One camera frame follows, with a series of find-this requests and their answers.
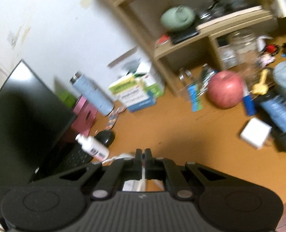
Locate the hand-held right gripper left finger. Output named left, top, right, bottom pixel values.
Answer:
left=58, top=148, right=143, bottom=200

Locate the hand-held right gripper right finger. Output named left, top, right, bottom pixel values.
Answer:
left=144, top=148, right=228, bottom=200

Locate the white shoelace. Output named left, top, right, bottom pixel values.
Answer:
left=102, top=152, right=146, bottom=191

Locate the black computer mouse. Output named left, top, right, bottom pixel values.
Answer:
left=95, top=130, right=115, bottom=147

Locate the silver blister pill pack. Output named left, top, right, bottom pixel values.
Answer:
left=110, top=106, right=126, bottom=119
left=106, top=116, right=118, bottom=130

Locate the white lotion bottle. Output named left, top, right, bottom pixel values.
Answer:
left=75, top=134, right=110, bottom=162

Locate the pink box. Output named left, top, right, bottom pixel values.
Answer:
left=70, top=95, right=98, bottom=137

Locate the black keyboard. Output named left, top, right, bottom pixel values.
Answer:
left=29, top=140, right=95, bottom=182

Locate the green white medicine box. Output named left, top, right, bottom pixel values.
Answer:
left=136, top=72, right=165, bottom=99

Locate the light blue thermos bottle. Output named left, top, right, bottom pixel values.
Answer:
left=70, top=71, right=115, bottom=116

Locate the white open carton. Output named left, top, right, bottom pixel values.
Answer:
left=107, top=46, right=155, bottom=83

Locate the red apple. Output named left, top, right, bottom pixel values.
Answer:
left=207, top=71, right=245, bottom=109

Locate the white charger cube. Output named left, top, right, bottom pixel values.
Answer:
left=240, top=118, right=272, bottom=149

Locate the blue plastic tube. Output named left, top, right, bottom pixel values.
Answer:
left=242, top=94, right=257, bottom=116

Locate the black computer monitor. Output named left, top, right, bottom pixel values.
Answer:
left=0, top=59, right=79, bottom=184

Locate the black tray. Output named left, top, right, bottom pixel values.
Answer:
left=171, top=28, right=200, bottom=44

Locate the wooden desk shelf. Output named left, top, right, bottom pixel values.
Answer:
left=92, top=0, right=279, bottom=97

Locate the yellow toy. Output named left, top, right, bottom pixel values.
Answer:
left=252, top=69, right=271, bottom=95

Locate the pale green teapot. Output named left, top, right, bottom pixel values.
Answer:
left=160, top=5, right=196, bottom=32

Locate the glass jar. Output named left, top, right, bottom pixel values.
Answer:
left=227, top=30, right=259, bottom=78

